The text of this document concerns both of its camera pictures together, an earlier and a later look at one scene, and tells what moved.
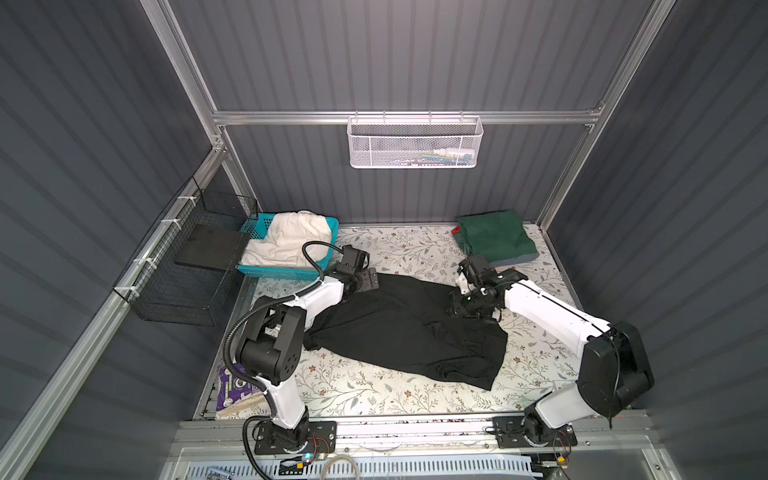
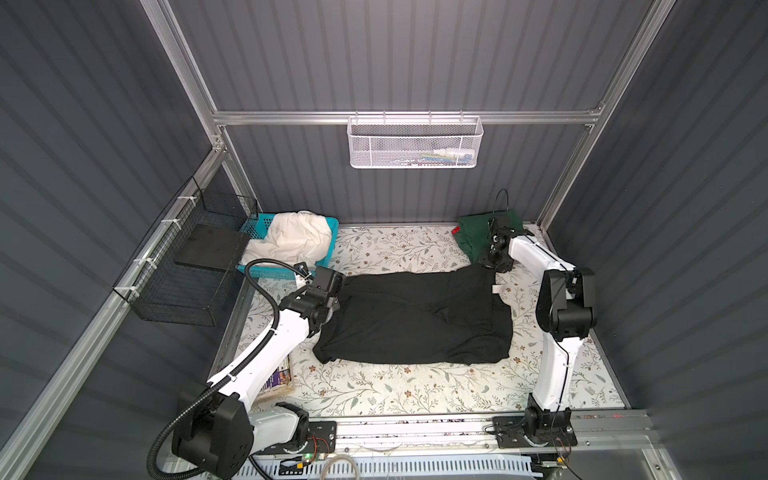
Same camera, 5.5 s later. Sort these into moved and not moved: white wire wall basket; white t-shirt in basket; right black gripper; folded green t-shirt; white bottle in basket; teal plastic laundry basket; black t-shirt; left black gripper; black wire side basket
Moved: right black gripper; left black gripper; black t-shirt
Not moved: white t-shirt in basket; white wire wall basket; black wire side basket; white bottle in basket; teal plastic laundry basket; folded green t-shirt
